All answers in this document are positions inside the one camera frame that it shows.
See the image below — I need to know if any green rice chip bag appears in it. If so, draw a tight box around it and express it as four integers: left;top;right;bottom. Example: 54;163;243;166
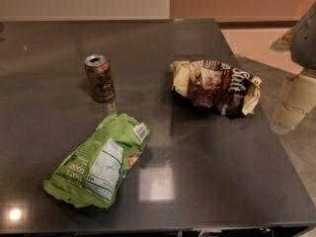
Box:
43;113;150;208

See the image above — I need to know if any brown soda can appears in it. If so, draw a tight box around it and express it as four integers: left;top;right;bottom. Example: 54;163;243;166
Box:
85;54;115;103

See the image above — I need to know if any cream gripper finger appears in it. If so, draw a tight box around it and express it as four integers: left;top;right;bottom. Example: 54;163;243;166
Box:
272;68;316;130

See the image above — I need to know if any brown chip bag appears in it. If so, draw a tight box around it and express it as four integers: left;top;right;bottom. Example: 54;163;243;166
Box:
170;60;262;117

